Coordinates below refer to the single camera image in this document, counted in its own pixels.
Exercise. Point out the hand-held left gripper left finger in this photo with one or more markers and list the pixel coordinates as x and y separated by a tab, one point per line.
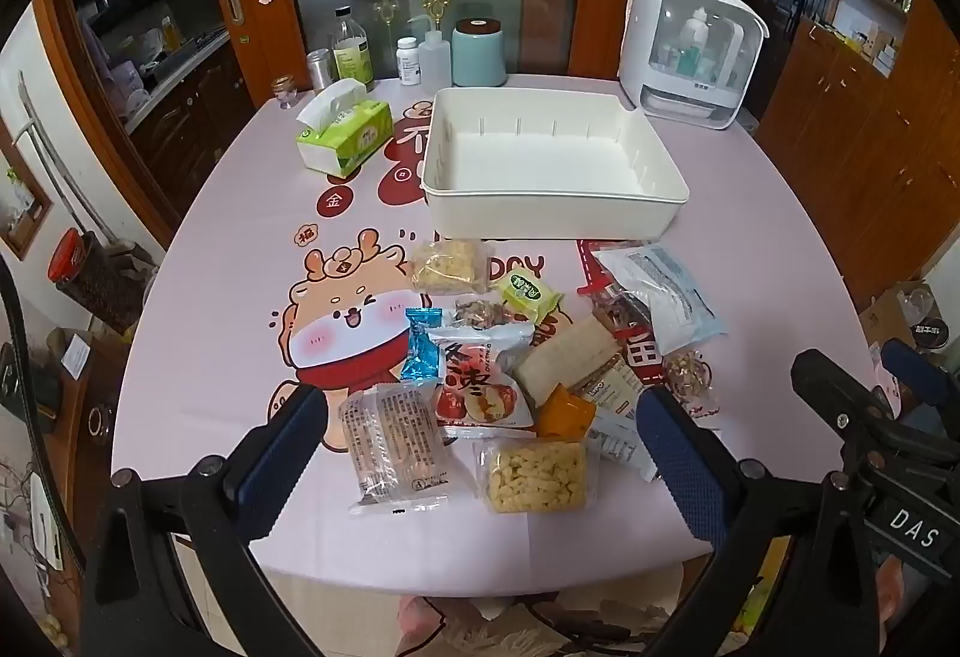
285	454

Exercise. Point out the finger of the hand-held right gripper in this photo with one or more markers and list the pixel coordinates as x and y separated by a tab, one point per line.
825	376
915	372

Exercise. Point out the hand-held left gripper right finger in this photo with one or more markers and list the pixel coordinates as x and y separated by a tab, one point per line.
675	469

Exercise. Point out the clear nut packet red edge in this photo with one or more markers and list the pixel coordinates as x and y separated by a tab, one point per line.
690	372

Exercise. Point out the brown paper-look snack packet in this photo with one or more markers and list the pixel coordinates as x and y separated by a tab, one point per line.
562	357

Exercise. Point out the white plastic storage box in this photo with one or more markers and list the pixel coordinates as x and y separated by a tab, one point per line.
555	154

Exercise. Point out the cardboard box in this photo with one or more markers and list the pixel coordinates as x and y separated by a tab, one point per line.
892	316

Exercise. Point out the white snack packet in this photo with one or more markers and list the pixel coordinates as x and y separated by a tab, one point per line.
615	443

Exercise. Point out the brown bar white label packet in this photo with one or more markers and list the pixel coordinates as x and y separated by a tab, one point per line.
611	391

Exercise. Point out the clear long biscuit packet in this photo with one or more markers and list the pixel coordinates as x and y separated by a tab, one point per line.
394	454

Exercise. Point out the orange snack packet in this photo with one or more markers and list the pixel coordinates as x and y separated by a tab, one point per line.
562	413

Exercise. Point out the clear yellow puffed snack packet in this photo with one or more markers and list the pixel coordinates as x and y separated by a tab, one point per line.
536	477

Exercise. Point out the clear blue white packet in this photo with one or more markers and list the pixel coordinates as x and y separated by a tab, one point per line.
667	304

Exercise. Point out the pink printed tablecloth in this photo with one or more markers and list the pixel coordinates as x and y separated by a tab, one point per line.
225	297

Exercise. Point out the blue snack packet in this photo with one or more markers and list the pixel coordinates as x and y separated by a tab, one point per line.
420	346

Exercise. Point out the red header clear snack packet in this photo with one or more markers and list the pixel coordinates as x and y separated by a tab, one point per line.
604	308

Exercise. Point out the white red fruit snack bag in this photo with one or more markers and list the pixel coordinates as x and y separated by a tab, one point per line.
480	387

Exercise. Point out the green candy packet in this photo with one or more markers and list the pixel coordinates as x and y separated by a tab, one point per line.
529	295

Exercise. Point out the clear nut bar packet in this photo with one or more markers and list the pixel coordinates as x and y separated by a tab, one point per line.
484	312

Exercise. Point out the clear rice crisp packet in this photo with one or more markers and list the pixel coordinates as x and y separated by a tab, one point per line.
446	267

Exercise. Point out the red lid container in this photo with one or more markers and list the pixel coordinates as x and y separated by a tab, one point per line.
71	256

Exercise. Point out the green tissue pack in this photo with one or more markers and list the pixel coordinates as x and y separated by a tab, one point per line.
352	136

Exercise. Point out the white countertop sterilizer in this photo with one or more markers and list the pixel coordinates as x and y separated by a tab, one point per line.
675	64

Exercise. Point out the small glass jar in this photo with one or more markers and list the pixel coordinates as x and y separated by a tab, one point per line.
283	94

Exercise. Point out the wooden framed picture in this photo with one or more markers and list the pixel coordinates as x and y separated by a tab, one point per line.
26	199

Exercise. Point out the small metal can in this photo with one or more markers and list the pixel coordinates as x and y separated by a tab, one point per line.
319	72

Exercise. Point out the glass bottle green label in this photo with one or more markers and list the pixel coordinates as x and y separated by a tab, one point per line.
352	57

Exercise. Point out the white pill bottle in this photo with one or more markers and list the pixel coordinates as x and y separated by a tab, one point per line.
408	63

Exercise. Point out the clear squeeze wash bottle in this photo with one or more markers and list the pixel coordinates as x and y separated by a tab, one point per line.
435	61

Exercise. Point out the light blue canister brown lid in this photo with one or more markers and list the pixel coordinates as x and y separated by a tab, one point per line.
480	53

